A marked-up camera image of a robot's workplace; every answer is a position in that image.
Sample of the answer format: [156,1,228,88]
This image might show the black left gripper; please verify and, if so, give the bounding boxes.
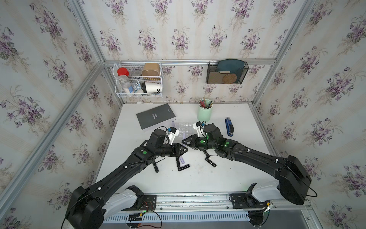
[155,144,190,160]

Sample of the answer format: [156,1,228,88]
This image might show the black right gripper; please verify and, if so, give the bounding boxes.
[180,134,217,150]

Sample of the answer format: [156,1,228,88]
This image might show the lilac lipstick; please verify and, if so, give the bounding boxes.
[179,156,185,164]

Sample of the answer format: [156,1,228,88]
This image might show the black lipstick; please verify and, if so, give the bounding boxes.
[175,157,180,168]
[153,162,159,173]
[205,157,217,168]
[178,164,190,172]
[203,150,211,158]

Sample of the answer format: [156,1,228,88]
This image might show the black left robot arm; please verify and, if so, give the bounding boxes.
[64,129,188,229]

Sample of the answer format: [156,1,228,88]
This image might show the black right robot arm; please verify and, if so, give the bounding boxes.
[182,124,312,205]

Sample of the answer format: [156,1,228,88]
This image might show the clear acrylic lipstick organizer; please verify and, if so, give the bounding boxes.
[171,121,196,143]

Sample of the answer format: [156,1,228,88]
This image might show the green pen cup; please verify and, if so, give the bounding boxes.
[197,98,213,122]

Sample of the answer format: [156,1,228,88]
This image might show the dark grey book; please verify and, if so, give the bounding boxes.
[136,104,176,130]

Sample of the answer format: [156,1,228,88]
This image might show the white black cylinder device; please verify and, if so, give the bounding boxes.
[142,82,162,94]

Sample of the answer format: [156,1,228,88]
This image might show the round cork coaster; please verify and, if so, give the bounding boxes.
[222,73,237,84]

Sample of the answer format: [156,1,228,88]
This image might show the teal folder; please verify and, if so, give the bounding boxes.
[216,59,246,84]

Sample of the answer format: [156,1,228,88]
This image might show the clear plastic bottle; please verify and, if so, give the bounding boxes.
[119,75,133,94]

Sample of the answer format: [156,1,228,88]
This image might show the red lid jar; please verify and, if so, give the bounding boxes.
[117,67,130,76]

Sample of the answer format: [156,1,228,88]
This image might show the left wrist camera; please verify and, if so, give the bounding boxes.
[168,127,180,145]

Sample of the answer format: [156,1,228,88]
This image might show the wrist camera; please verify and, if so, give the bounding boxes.
[168,127,180,145]
[193,121,203,137]

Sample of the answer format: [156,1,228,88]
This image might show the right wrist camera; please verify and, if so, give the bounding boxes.
[193,121,203,137]

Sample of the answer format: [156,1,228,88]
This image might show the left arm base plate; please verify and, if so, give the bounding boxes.
[124,195,157,211]

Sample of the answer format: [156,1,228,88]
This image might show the black mesh wall holder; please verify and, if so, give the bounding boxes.
[206,61,249,85]

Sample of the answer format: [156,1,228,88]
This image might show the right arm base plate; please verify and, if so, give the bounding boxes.
[229,193,270,209]

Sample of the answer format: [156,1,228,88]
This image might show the white wire basket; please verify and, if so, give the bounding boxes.
[113,61,164,98]

